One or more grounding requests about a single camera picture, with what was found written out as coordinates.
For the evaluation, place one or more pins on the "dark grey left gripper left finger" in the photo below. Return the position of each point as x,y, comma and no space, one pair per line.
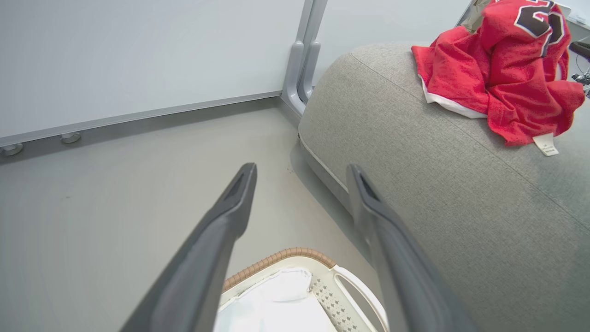
203,258

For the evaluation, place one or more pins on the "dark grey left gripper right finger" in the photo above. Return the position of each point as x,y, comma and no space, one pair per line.
401,263

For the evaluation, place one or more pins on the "red basketball jersey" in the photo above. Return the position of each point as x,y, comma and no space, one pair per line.
507,74

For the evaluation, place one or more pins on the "white cloth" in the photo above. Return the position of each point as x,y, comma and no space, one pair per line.
276,304

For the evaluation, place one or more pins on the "grey fabric sofa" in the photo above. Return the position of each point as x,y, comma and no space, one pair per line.
438,175

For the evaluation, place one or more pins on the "white wicker laundry basket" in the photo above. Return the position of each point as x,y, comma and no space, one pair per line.
341,295

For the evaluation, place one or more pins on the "round partition levelling foot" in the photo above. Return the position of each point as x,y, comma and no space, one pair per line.
12,149
70,137

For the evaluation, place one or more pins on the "black background equipment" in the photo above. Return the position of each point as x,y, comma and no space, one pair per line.
581,50

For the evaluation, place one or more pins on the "grey partition post foot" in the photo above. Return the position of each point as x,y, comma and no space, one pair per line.
299,69

